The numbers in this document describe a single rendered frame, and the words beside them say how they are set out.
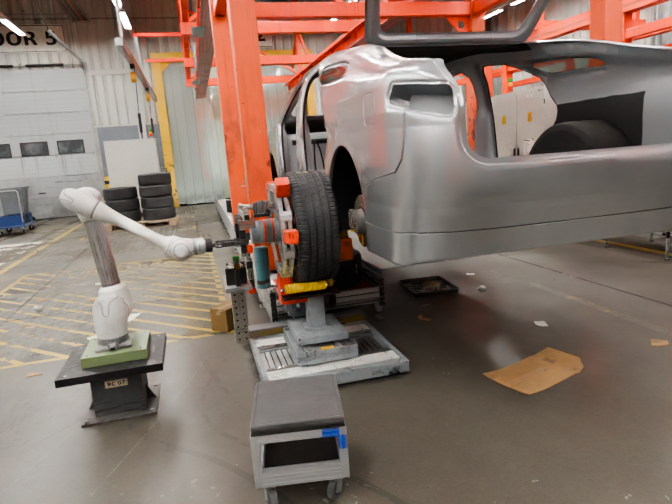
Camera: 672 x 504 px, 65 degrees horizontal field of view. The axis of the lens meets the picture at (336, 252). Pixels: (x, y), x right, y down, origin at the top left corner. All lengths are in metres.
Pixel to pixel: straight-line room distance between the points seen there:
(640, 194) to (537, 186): 0.56
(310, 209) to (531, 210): 1.14
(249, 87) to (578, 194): 2.07
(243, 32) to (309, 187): 1.15
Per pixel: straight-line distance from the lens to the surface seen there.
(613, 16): 4.76
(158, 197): 11.37
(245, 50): 3.56
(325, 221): 2.86
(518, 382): 3.03
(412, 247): 2.36
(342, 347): 3.10
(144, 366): 2.86
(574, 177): 2.49
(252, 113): 3.51
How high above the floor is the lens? 1.29
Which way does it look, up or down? 11 degrees down
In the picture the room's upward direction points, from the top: 4 degrees counter-clockwise
